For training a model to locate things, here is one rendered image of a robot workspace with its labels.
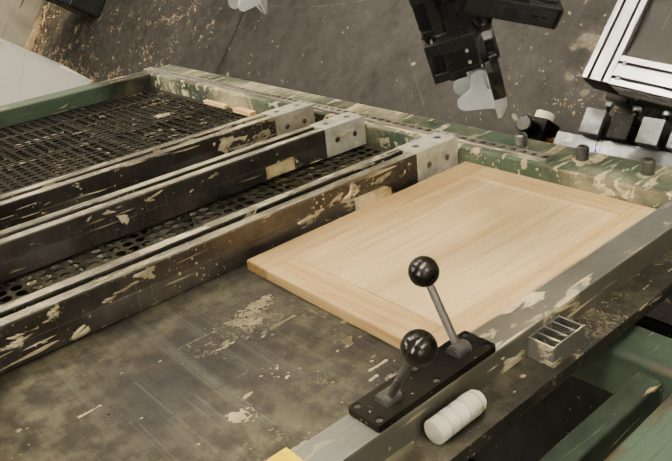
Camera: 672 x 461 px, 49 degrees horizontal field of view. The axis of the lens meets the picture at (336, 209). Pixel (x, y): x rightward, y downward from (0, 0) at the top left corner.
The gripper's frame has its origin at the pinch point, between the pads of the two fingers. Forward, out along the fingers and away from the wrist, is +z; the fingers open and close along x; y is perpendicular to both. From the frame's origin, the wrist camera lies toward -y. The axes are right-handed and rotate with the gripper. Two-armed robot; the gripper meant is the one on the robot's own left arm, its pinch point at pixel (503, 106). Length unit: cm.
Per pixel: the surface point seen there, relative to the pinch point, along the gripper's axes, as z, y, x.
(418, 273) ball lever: 5.4, 14.9, 19.4
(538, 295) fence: 22.7, 2.2, 12.7
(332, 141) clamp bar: 39, 37, -58
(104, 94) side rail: 44, 118, -129
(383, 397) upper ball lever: 8.5, 21.1, 32.8
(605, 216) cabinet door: 38.2, -12.3, -12.9
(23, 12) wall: 118, 320, -458
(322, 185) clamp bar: 25, 34, -27
